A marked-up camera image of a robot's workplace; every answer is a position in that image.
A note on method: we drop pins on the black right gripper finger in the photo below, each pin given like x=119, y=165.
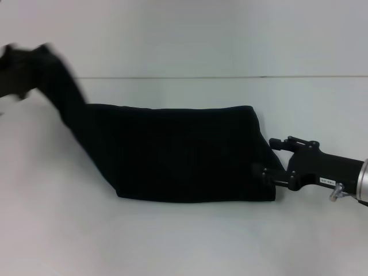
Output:
x=260, y=172
x=276, y=143

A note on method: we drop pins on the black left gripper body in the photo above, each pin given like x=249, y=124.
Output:
x=17, y=72

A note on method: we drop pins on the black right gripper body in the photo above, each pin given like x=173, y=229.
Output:
x=322, y=166

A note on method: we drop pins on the black shirt with FREE print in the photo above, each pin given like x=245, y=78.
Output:
x=172, y=149

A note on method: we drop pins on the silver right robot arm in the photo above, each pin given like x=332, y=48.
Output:
x=363, y=181

